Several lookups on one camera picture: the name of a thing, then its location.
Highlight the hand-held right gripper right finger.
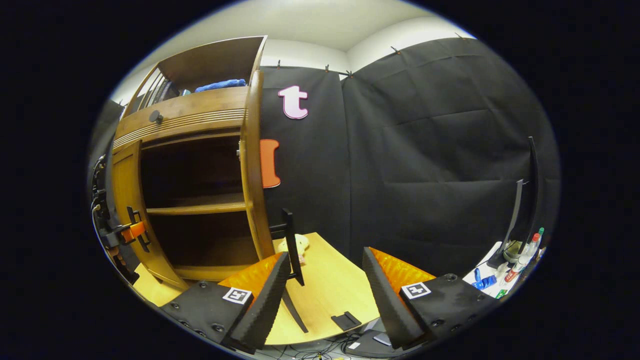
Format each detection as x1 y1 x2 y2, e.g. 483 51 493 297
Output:
362 246 501 351

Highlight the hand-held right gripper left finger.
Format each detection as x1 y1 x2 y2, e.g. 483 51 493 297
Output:
160 251 292 353

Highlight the wooden cabinet door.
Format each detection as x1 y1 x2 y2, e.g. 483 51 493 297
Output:
111 140 188 291
240 70 276 261

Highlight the wooden double-door shoe cabinet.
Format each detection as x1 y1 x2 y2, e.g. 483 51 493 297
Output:
111 35 276 291

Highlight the black flat holder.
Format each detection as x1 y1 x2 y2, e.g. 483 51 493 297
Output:
330 311 362 332

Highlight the cream plush toy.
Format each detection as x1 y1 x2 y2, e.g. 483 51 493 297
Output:
277 233 311 264

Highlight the blue plastic object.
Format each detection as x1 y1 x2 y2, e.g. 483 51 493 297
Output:
472 268 498 291

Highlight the black backdrop cloth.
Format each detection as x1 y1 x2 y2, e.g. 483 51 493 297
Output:
87 36 563 281

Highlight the black monitor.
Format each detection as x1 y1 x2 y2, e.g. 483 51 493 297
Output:
487 136 543 271

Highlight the blue towel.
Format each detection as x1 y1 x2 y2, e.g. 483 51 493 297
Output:
194 78 247 94

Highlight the black left door handle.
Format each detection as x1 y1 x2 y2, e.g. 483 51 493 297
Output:
126 206 152 253

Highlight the tangle of black cables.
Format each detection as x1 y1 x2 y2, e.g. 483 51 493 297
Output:
295 340 351 360

